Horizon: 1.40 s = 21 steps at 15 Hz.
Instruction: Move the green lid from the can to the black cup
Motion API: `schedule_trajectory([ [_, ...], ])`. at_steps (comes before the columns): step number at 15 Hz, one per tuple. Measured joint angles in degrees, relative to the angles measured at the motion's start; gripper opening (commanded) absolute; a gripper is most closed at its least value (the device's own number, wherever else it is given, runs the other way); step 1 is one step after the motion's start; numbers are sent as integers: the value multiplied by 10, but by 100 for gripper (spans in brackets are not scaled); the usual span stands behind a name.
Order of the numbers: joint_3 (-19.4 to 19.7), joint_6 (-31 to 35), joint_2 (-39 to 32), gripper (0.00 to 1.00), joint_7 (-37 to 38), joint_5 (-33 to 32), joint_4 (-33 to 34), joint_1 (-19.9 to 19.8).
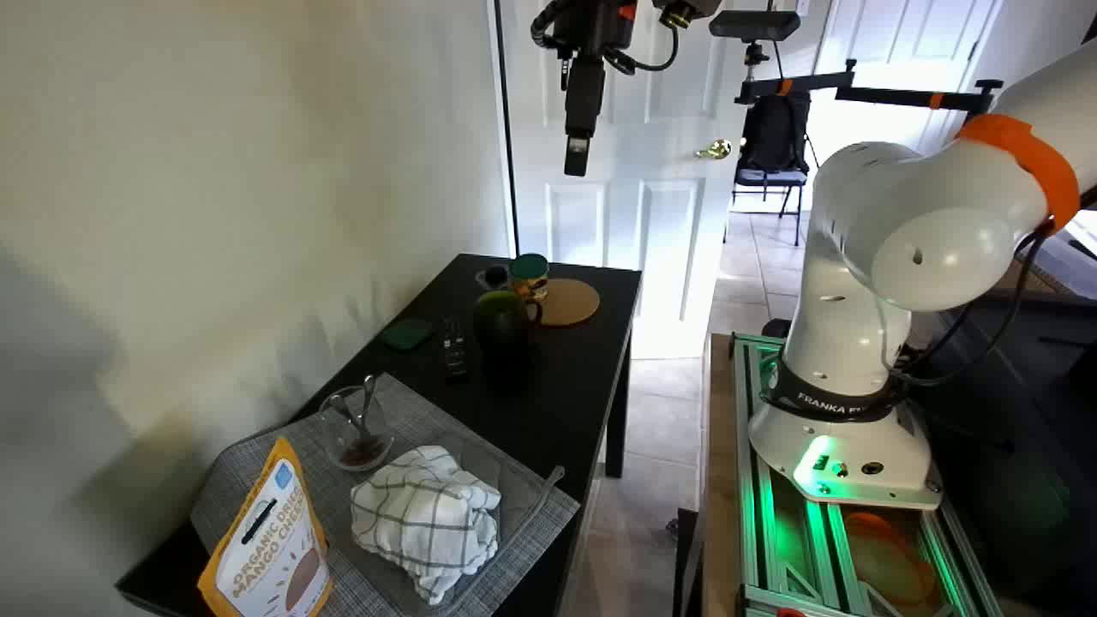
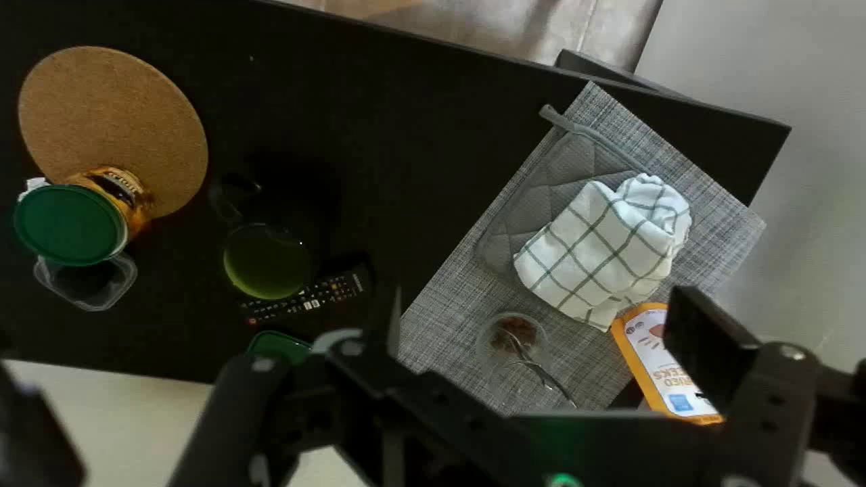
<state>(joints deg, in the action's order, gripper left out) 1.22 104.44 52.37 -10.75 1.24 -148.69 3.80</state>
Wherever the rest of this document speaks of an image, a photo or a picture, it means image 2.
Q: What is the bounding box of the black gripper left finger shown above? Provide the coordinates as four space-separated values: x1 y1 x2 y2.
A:
324 288 505 451

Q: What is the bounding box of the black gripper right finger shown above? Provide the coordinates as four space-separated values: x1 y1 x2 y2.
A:
663 288 816 424

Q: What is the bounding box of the green plastic lid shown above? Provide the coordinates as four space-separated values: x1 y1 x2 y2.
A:
12 185 127 267

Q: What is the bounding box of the small green lid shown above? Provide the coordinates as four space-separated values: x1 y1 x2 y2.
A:
248 330 307 365

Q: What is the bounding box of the orange white packet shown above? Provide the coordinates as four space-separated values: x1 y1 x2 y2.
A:
608 304 721 427

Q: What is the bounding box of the black remote control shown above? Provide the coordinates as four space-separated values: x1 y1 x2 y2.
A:
237 265 371 328

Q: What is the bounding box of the white checked dish towel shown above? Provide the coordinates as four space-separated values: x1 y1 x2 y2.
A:
510 173 693 332

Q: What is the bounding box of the grey woven placemat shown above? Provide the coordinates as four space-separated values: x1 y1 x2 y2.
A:
398 85 763 415

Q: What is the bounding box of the clear plastic container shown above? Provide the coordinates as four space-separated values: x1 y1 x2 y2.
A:
31 255 137 315

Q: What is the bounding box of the grey quilted pot holder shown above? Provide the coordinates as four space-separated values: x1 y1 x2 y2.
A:
472 105 638 277

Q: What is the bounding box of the round cork mat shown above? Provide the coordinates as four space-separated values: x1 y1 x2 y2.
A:
16 46 209 217

